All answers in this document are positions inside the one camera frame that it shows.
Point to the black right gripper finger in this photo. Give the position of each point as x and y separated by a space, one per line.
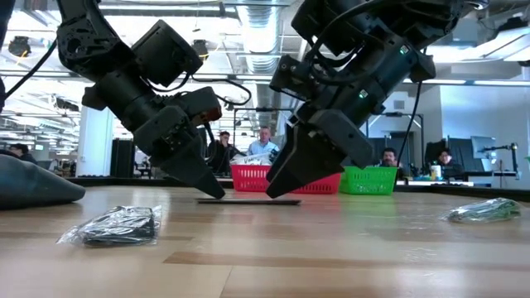
302 165

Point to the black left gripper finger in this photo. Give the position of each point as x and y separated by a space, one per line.
186 165

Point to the cotton pads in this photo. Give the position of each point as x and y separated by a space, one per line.
250 159

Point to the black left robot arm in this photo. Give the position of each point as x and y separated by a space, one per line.
95 45

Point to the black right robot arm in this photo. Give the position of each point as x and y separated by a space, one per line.
372 25

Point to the red plastic basket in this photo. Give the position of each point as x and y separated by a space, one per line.
248 178
323 186

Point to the person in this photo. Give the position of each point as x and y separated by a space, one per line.
223 153
25 155
449 165
389 157
263 145

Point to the black cabinet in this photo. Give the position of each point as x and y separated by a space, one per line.
122 161

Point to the green plastic basket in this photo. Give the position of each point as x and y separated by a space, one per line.
368 180

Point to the white pillar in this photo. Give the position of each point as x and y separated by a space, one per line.
94 157

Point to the black desk monitor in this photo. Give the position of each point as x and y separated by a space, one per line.
430 151

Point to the black ceiling spot lamp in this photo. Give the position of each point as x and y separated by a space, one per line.
20 46
203 49

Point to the white cup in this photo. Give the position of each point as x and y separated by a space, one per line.
435 171

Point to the grey desk monitor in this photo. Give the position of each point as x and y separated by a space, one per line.
484 148

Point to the grey office desk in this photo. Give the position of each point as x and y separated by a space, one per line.
488 179

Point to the silver nail clipper in bag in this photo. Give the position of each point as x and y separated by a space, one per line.
484 210

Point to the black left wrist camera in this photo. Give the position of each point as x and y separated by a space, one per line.
203 105

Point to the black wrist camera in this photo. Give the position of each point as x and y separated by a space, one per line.
203 105
290 76

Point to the black aluminium table frame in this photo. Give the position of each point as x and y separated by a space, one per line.
124 181

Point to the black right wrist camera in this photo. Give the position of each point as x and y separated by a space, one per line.
290 76

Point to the silver ventilation duct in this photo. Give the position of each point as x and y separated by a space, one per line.
261 37

